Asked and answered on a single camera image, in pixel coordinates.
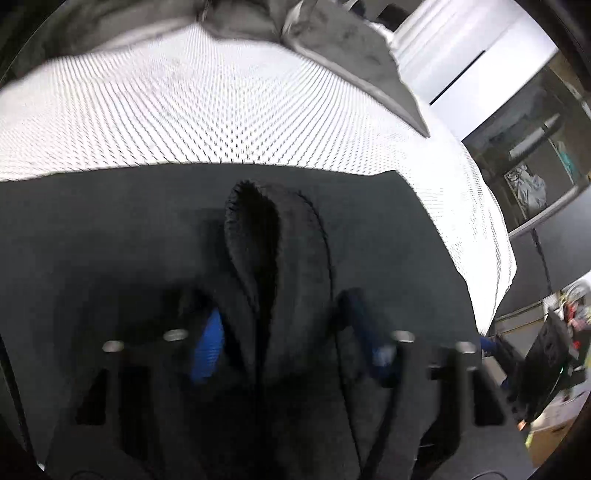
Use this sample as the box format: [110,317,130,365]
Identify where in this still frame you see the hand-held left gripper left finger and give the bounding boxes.
[46,295,227,480]

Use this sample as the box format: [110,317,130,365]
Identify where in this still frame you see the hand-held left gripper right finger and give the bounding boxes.
[336,287,537,480]

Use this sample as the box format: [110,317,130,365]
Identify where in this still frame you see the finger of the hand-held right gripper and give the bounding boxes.
[479,335,525,394]

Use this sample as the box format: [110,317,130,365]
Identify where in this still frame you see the black pants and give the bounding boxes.
[0,161,485,480]

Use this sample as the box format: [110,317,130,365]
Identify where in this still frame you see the glass door wardrobe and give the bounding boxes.
[462,48,591,237]

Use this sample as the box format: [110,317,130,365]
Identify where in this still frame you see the white patterned bed mattress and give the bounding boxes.
[0,22,517,336]

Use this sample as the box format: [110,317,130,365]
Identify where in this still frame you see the dark grey duvet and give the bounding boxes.
[0,0,431,138]

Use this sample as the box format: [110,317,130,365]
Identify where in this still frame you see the white cabinet door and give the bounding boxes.
[399,0,560,139]

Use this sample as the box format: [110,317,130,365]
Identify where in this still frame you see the white sheer curtain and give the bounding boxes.
[392,0,467,63]

